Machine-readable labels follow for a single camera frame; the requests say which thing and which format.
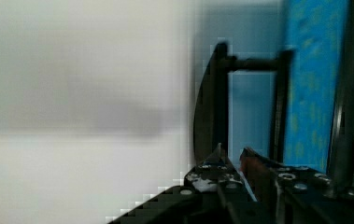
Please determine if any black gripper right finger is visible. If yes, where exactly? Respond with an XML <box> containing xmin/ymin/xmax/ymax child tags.
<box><xmin>240</xmin><ymin>147</ymin><xmax>332</xmax><ymax>205</ymax></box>

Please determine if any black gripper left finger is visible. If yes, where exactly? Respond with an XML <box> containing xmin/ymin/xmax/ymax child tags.
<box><xmin>184</xmin><ymin>143</ymin><xmax>244</xmax><ymax>193</ymax></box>

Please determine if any black toaster oven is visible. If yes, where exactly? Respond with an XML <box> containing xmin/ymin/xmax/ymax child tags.
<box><xmin>193</xmin><ymin>0</ymin><xmax>354</xmax><ymax>189</ymax></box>

